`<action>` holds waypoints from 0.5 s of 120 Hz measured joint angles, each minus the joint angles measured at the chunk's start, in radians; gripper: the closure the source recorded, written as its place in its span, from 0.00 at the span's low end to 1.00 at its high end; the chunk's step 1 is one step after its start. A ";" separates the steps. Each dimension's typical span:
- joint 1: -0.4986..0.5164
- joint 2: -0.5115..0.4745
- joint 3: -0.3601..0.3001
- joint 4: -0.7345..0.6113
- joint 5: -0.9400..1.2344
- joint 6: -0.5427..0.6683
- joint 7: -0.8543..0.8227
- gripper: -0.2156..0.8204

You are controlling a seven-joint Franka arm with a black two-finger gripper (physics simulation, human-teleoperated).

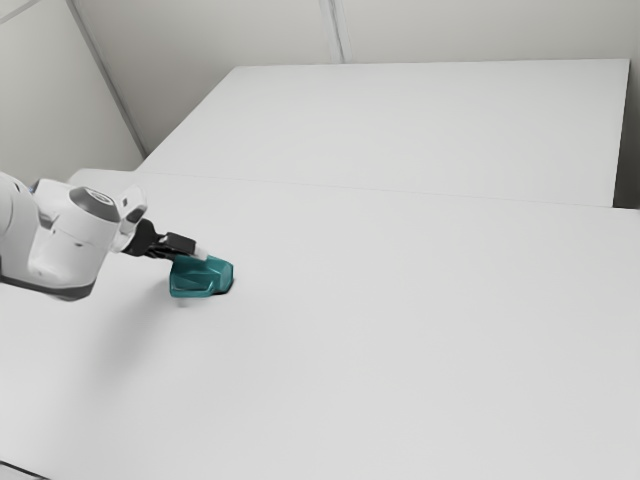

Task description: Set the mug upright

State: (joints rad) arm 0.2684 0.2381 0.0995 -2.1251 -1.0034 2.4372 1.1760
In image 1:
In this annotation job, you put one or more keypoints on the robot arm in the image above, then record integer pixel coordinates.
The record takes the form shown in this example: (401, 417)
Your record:
(65, 235)

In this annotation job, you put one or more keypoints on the teal faceted mug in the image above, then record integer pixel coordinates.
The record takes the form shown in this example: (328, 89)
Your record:
(202, 277)

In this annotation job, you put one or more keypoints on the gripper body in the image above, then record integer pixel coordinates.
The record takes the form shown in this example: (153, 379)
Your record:
(142, 241)

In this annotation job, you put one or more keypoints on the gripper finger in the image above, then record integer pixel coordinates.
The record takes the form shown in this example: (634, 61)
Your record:
(164, 253)
(182, 243)

